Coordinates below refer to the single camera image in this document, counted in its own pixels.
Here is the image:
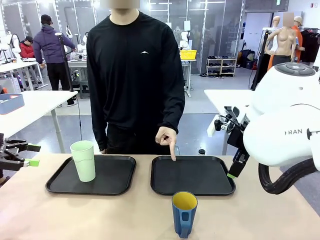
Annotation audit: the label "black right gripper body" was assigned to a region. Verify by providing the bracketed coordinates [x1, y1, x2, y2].
[227, 126, 248, 149]

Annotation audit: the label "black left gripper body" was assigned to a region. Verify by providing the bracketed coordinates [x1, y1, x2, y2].
[0, 133, 8, 171]

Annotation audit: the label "tall light green cup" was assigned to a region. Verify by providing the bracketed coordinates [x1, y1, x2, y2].
[69, 140, 97, 183]

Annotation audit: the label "person's left forearm black sleeve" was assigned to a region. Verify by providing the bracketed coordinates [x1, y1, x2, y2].
[157, 99, 185, 136]

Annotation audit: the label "person's right forearm black sleeve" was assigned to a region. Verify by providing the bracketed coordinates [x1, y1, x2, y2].
[91, 107, 110, 151]

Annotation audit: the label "person's left hand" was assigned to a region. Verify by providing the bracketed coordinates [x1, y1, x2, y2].
[155, 126, 179, 162]

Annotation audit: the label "white table grey leg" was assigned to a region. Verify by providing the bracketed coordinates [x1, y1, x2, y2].
[203, 89, 254, 156]

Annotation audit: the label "blue storage box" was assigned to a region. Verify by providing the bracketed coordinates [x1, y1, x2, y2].
[0, 93, 25, 115]

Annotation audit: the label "black plastic tray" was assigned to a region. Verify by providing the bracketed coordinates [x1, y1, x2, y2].
[150, 155, 237, 197]
[45, 154, 137, 196]

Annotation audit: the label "white table with blue box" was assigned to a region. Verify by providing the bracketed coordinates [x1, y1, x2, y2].
[0, 90, 79, 154]

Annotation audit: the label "wooden shoe rack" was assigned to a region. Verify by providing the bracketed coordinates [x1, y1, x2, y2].
[206, 56, 237, 78]

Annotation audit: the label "dark blue bags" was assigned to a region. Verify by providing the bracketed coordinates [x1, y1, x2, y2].
[237, 49, 258, 70]

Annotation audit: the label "grey table under basket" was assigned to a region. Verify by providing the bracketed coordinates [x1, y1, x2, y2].
[181, 58, 198, 98]

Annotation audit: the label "white long workbench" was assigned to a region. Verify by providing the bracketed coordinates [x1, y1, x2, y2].
[0, 59, 49, 91]

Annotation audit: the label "blue mug yellow inside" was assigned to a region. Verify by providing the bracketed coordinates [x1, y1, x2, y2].
[171, 191, 199, 239]

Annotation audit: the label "black tripod pole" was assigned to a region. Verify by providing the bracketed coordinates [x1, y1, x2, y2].
[56, 33, 75, 92]

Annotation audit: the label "yellow plastic basket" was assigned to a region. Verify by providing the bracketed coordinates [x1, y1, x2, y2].
[179, 49, 198, 61]

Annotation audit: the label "person in red jacket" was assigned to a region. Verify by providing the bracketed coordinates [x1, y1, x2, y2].
[19, 36, 36, 59]

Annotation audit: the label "person in purple jacket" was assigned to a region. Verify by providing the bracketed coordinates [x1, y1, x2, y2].
[32, 14, 77, 108]

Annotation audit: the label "beige mannequin grey trousers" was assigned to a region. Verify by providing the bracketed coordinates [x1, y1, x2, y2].
[264, 12, 299, 73]

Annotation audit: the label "mannequin orange shirt tan hat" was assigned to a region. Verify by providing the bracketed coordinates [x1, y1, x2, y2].
[291, 16, 305, 63]

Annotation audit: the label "rack of dark clothes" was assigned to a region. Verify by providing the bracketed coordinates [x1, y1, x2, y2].
[298, 27, 320, 64]

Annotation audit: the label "person in black shirt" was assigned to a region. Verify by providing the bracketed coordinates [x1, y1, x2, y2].
[86, 0, 186, 155]

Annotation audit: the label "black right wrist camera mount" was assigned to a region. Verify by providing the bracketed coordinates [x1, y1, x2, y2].
[214, 106, 251, 133]

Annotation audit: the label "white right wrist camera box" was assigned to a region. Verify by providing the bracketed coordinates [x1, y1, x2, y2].
[206, 119, 221, 138]

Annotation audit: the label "black corrugated cable hose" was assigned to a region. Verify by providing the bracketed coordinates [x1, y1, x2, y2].
[258, 157, 320, 195]

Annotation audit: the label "thin black hanging cable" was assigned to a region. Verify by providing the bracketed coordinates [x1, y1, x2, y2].
[77, 98, 83, 154]

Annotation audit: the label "white cable strap black buckle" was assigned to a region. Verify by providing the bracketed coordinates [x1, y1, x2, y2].
[306, 127, 320, 173]

